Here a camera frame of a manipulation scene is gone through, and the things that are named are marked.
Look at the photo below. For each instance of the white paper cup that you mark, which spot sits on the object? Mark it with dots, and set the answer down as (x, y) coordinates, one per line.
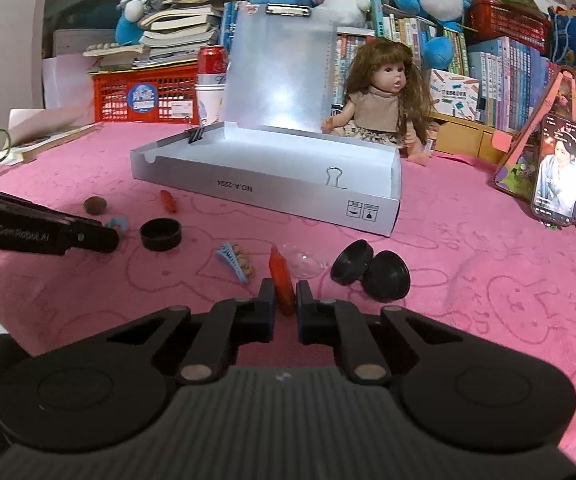
(210, 102)

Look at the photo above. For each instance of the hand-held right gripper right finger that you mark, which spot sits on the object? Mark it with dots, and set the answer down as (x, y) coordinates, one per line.
(303, 310)

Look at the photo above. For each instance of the pink bunny print blanket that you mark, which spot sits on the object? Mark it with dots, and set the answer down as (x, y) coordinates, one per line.
(468, 285)

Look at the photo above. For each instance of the brown walnut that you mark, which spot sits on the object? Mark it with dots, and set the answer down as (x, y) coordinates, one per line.
(95, 205)

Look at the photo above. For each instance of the long-haired baby doll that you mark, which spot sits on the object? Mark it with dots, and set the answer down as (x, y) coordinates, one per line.
(380, 105)

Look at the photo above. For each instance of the white cardboard box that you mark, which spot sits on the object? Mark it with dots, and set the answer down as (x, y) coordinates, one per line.
(268, 180)

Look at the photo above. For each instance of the row of shelved books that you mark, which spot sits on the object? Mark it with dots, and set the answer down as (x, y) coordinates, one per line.
(498, 80)

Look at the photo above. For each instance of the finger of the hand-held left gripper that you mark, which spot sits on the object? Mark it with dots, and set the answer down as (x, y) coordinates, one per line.
(95, 239)

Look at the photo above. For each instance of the black binder clip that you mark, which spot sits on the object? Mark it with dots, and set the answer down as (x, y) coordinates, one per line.
(196, 133)

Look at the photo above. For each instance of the small white jar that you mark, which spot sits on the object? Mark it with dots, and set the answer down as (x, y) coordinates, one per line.
(433, 137)

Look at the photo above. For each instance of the small blue white plush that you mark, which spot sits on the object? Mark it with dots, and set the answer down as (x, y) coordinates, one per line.
(130, 20)

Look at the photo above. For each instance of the blue hair claw clip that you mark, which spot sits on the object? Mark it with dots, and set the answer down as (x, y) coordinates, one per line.
(235, 260)

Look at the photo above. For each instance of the red plastic basket blue sticker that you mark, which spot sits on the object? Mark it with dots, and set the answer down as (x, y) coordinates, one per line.
(142, 95)

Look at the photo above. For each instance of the red soda can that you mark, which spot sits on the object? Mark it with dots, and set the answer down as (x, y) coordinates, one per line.
(211, 62)

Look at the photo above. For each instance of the clear plastic dome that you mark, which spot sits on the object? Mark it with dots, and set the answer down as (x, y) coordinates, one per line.
(305, 260)

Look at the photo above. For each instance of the stack of worn books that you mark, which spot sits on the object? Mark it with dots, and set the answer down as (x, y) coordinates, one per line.
(177, 25)

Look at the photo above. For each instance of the pink house-shaped stand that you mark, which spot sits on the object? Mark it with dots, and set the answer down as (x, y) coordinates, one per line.
(523, 160)

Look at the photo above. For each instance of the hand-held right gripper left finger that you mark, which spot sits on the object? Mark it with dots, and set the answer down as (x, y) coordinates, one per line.
(268, 300)

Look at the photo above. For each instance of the wooden drawer organizer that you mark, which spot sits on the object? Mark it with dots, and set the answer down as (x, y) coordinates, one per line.
(463, 137)

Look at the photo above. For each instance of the black cylindrical cap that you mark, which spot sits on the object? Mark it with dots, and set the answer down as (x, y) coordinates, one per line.
(160, 235)

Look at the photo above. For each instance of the label printer box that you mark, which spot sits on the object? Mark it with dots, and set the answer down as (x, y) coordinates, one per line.
(453, 92)

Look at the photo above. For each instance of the smartphone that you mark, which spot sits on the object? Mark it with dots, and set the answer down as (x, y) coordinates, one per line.
(557, 170)

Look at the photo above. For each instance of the silver binder clip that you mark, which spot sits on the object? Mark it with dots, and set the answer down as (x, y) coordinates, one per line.
(335, 176)

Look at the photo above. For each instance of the red mesh basket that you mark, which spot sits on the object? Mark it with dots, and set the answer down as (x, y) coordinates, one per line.
(510, 25)

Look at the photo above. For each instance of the orange-red marker pen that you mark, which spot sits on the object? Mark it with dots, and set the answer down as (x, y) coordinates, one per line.
(281, 280)

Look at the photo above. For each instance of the small red stick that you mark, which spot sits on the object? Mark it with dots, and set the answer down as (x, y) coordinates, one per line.
(169, 201)

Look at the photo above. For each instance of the flat lying book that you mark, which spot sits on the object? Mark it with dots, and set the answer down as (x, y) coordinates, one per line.
(50, 140)

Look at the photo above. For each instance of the clear plastic clipboard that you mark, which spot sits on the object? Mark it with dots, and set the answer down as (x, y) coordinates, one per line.
(280, 70)

